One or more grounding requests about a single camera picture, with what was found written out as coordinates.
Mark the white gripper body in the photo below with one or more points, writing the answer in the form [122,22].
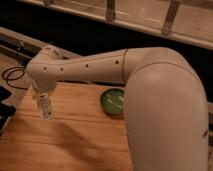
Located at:
[43,86]

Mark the white plastic bottle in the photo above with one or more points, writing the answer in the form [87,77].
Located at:
[45,106]

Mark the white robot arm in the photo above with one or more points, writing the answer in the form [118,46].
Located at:
[165,104]

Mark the green ceramic bowl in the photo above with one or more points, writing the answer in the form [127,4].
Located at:
[112,101]

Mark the black device at left edge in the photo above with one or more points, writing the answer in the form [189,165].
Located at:
[6,111]

